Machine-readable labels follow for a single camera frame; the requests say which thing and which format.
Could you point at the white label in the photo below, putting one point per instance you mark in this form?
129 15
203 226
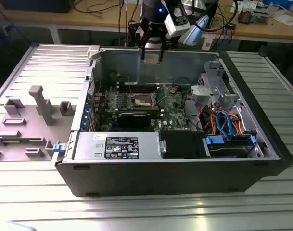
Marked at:
208 44

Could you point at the black plastic shroud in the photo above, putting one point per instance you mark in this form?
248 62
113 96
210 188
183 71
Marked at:
180 144

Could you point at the blue card retention clip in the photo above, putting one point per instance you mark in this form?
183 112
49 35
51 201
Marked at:
83 125
86 111
89 96

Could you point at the wooden desk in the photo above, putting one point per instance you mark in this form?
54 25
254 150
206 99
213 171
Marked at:
71 19

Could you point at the silver CPU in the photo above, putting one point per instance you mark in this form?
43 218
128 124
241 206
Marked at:
151 60

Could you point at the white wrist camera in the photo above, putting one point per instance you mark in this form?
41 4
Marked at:
177 27

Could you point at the white case latch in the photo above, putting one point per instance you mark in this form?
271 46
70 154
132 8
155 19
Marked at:
93 51

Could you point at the grey device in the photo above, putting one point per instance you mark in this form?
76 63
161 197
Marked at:
259 16

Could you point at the blue case clip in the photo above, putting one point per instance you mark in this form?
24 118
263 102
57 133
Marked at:
58 148

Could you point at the blue box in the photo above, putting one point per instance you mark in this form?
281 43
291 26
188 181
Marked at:
278 3

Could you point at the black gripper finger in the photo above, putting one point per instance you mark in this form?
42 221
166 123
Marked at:
143 54
161 55

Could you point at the metal locking lever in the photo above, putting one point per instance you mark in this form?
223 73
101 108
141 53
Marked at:
129 85

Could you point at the black PC case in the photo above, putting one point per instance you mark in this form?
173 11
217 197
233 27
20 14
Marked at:
160 178

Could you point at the black monitor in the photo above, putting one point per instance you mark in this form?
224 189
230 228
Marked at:
35 6

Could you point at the black box on desk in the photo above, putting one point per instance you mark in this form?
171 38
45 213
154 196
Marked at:
213 16

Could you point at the metal heat sink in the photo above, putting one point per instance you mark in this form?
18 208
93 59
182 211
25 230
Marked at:
244 15

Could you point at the round coin cell battery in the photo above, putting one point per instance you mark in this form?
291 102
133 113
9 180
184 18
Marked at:
173 91

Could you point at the hard disk blue carrier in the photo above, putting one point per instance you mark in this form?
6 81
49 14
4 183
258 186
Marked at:
214 140

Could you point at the silver power supply unit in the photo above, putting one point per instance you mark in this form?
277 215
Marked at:
88 144

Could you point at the black RAM slot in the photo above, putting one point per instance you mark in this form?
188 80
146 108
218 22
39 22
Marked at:
139 110
157 113
141 84
141 89

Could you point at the grey parts rack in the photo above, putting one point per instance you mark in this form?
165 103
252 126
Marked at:
28 131

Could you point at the small black adapter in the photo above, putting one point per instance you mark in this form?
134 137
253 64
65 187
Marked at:
231 26

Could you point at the green motherboard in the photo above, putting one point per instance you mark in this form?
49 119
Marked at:
171 115

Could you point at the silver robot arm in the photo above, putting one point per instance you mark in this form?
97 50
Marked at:
196 31

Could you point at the black graphics card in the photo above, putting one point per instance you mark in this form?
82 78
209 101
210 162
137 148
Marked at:
134 120

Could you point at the white papers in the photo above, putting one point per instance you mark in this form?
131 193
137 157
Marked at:
287 20

